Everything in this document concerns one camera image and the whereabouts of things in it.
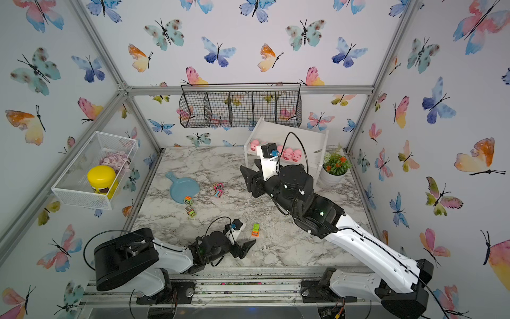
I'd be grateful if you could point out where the teal plastic paddle plate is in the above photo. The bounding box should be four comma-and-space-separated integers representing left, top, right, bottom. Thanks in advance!
165, 171, 200, 204

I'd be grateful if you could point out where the white mesh wall basket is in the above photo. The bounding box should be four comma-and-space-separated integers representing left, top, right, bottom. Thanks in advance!
52, 131, 139, 210

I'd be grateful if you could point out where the pink pig toy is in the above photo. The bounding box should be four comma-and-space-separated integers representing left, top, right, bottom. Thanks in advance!
282, 148, 294, 161
250, 140, 260, 152

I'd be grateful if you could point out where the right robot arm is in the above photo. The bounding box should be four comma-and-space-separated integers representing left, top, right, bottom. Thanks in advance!
240, 159, 434, 318

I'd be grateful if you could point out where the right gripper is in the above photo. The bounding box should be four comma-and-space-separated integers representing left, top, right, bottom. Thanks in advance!
242, 159, 304, 223

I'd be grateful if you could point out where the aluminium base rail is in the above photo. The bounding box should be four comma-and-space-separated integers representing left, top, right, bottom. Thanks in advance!
78, 267, 395, 318

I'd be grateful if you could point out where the white two-tier shelf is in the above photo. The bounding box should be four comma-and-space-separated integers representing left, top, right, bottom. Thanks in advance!
243, 116, 328, 186

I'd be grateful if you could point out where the black wire wall basket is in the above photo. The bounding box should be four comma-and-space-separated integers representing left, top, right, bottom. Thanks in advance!
177, 82, 302, 129

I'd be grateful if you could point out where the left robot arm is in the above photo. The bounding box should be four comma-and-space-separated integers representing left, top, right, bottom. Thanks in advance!
94, 219, 256, 297

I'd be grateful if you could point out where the pink toy car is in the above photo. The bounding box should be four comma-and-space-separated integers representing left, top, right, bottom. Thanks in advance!
213, 182, 224, 192

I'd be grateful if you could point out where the orange green toy car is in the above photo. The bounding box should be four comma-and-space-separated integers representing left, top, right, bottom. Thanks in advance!
252, 223, 260, 237

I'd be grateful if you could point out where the yellow lidded jar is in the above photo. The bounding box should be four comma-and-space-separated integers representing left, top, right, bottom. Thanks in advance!
87, 166, 118, 200

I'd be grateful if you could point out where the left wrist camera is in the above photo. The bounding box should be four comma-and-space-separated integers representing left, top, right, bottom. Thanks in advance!
227, 226, 241, 244

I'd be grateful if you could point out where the potted plant with flowers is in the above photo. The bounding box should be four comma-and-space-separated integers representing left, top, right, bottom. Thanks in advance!
320, 148, 352, 187

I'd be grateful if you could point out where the pink round chips pile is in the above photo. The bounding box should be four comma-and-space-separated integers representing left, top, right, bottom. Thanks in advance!
99, 152, 131, 174

